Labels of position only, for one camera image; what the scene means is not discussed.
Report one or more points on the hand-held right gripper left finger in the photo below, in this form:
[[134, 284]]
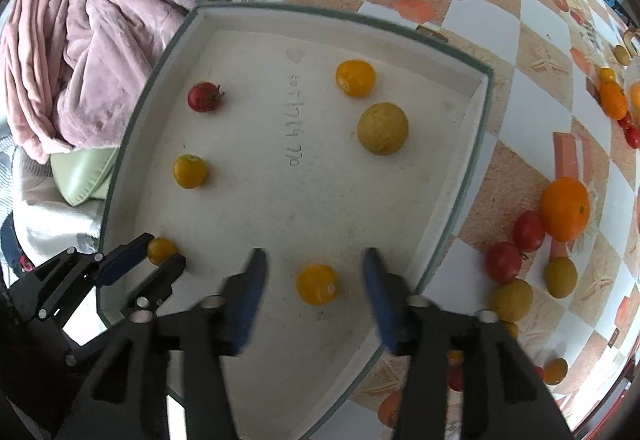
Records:
[[250, 292]]

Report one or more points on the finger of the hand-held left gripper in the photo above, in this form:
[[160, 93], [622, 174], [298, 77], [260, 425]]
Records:
[[122, 260], [162, 282]]

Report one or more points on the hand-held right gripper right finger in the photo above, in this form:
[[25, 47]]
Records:
[[377, 302]]

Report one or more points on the red cherry tomato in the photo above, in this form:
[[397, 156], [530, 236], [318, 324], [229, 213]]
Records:
[[624, 119], [202, 97], [528, 231], [503, 261], [538, 372], [632, 137], [455, 379]]

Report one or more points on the white shallow tray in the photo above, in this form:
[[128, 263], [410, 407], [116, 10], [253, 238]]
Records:
[[300, 195]]

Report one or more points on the tan round fruit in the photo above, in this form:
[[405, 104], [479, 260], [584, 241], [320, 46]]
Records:
[[382, 128], [510, 330]]

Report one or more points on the brownish yellow cherry tomato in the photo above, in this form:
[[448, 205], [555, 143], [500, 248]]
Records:
[[555, 370]]

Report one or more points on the black and red bag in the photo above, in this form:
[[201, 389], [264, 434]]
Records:
[[12, 255]]

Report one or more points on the yellow-green round fruit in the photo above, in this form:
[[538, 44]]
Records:
[[560, 276], [511, 300], [621, 54]]

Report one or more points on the grey knitted cloth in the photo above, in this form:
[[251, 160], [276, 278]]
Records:
[[7, 159]]

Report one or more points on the orange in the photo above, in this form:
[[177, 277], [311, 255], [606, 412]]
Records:
[[565, 209]]

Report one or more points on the pink fleece blanket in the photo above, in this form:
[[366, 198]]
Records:
[[75, 44]]

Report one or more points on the checked printed tablecloth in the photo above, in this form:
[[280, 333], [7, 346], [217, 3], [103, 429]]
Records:
[[525, 44]]

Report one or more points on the orange cherry tomato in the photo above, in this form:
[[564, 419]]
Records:
[[607, 74], [612, 98], [635, 95]]

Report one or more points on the clear glass bowl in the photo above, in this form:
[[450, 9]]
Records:
[[631, 72]]

